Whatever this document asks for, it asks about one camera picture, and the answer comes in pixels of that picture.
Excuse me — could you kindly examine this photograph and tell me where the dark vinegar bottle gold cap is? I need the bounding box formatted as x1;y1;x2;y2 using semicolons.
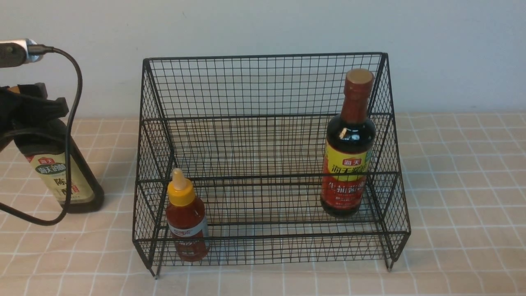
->
8;84;104;213

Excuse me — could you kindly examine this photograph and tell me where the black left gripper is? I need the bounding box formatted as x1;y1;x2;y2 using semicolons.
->
0;83;69;150

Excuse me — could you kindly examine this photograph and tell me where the soy sauce bottle red label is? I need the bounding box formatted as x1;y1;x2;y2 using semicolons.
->
321;69;376;218

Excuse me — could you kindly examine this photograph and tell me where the red ketchup bottle yellow cap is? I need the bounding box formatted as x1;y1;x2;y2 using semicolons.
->
165;168;210;262

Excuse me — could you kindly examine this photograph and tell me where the black wire mesh shelf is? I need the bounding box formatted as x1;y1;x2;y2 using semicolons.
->
132;52;411;278

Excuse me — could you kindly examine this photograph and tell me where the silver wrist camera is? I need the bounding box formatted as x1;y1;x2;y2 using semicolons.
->
0;39;43;69

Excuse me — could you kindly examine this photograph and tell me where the black camera cable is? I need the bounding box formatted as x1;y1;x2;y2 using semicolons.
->
0;44;83;227

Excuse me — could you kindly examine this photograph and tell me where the beige checkered tablecloth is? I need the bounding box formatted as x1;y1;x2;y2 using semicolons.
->
0;112;526;296

